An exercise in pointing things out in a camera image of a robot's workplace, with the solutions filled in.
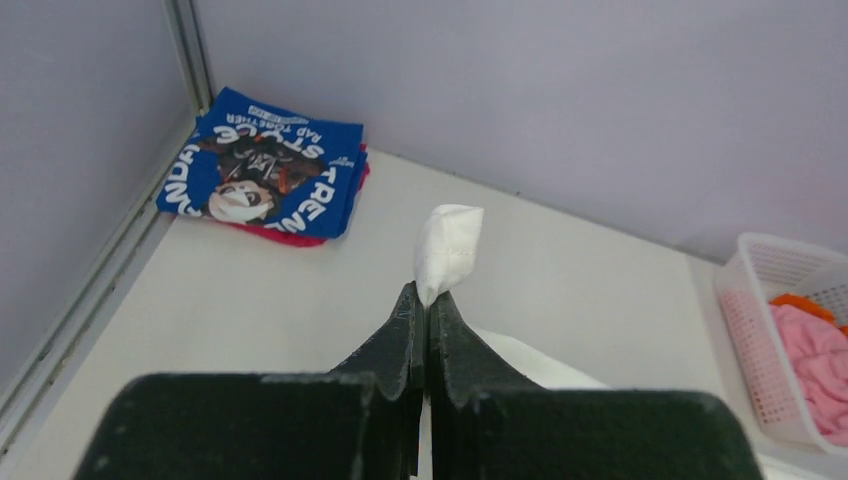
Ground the left corner aluminium post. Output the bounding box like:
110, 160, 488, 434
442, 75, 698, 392
1, 1, 211, 459

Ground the orange t-shirt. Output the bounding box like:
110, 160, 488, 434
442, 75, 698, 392
769, 293, 847, 335

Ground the blue folded printed t-shirt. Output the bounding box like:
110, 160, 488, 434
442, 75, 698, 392
156, 87, 365, 240

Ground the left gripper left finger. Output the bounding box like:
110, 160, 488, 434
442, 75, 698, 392
74, 283, 424, 479

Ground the pink crumpled t-shirt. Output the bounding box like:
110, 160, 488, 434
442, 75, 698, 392
770, 305, 847, 447

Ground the white plastic basket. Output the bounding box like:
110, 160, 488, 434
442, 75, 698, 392
713, 232, 847, 457

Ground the white printed t-shirt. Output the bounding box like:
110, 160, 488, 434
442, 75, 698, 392
413, 203, 848, 480

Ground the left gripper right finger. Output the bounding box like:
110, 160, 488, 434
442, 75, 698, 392
429, 293, 762, 479

